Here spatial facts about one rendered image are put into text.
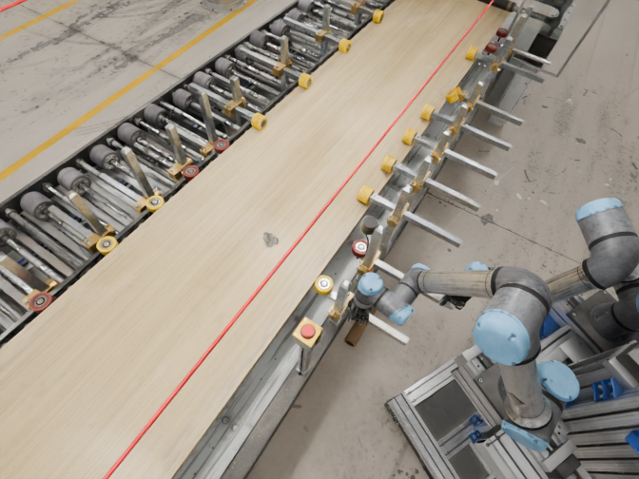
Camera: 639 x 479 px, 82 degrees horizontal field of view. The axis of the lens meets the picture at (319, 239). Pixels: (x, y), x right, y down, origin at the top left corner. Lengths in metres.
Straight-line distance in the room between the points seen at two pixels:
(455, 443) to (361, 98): 1.99
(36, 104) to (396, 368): 3.78
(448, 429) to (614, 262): 1.33
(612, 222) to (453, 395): 1.36
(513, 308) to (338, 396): 1.61
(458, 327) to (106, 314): 2.06
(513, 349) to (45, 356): 1.54
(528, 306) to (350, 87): 1.84
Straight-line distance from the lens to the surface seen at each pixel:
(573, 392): 1.33
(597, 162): 4.29
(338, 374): 2.39
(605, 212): 1.31
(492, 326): 0.90
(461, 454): 2.29
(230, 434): 1.73
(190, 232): 1.75
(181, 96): 2.51
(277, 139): 2.08
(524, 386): 1.09
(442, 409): 2.28
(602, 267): 1.27
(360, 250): 1.67
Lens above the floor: 2.33
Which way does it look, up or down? 58 degrees down
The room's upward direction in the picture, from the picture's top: 7 degrees clockwise
